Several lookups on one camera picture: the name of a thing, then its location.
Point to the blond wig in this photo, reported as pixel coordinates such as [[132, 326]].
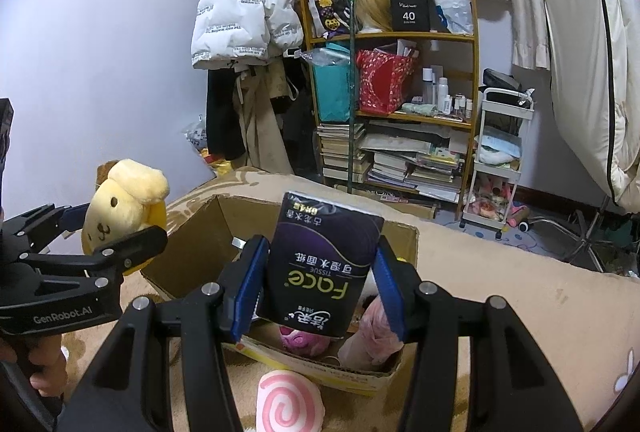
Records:
[[375, 2]]

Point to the blue white cloth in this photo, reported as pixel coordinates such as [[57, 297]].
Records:
[[497, 146]]

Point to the white trolley cart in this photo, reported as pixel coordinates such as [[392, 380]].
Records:
[[477, 152]]

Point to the teal bag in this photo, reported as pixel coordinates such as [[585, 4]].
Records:
[[332, 87]]

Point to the cream padded coat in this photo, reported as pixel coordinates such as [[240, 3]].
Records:
[[580, 62]]

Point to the office chair base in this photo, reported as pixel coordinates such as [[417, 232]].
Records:
[[590, 232]]

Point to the red gift bag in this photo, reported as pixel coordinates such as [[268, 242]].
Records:
[[382, 82]]

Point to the printed cardboard box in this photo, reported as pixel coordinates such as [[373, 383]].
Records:
[[200, 242]]

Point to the black tissue pack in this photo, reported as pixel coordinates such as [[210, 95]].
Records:
[[320, 272]]

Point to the black printed bag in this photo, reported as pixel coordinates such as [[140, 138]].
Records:
[[330, 2]]

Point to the beige hanging garment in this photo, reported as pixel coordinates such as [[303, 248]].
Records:
[[255, 132]]

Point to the small green cloth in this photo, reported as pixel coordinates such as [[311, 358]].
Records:
[[417, 109]]

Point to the pile of books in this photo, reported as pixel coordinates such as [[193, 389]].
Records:
[[390, 162]]

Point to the yellow dog plush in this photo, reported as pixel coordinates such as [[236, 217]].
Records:
[[120, 197]]

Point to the wooden shelf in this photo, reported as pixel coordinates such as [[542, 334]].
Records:
[[415, 118]]

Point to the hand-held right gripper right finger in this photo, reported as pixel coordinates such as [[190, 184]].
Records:
[[387, 292]]

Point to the black hanging garment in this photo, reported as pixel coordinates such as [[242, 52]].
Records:
[[220, 122]]

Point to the pink plush toy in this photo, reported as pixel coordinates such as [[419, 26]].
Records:
[[305, 342]]

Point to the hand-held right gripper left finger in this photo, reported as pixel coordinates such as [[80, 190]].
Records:
[[247, 292]]

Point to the dark green pole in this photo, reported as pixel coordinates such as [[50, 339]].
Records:
[[354, 87]]

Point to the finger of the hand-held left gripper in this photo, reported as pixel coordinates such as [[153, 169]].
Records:
[[130, 247], [75, 217]]

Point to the person's left hand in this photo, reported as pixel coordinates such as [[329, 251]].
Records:
[[50, 372]]

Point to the plastic bag of snacks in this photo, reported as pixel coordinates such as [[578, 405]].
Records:
[[197, 137]]

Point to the pink toys in cart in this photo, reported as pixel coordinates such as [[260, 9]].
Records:
[[492, 202]]

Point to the row of cosmetic bottles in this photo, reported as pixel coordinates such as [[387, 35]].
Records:
[[445, 97]]

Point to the pink swirl roll plush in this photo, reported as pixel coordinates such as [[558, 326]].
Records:
[[287, 407]]

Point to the black item on cart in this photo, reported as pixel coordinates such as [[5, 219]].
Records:
[[502, 85]]

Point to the black box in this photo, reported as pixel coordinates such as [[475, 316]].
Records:
[[410, 12]]

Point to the pink tissue pack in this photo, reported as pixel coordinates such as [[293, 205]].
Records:
[[370, 337]]

